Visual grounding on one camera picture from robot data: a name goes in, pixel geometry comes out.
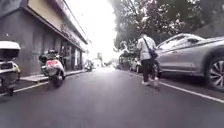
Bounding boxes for parked vehicles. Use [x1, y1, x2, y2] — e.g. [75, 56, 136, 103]
[117, 49, 144, 74]

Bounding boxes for person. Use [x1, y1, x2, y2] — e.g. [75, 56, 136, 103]
[136, 31, 161, 88]

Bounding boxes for white scooter with red light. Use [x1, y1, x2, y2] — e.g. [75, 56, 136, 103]
[38, 48, 67, 89]

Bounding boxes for row of trees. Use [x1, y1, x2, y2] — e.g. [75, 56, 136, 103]
[109, 0, 224, 54]

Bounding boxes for silver car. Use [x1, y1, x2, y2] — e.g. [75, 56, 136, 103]
[153, 32, 224, 92]

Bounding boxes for building with shopfronts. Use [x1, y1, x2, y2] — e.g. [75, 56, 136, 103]
[0, 0, 90, 78]

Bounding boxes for scooter with white box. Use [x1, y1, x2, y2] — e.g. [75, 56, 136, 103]
[0, 40, 22, 97]

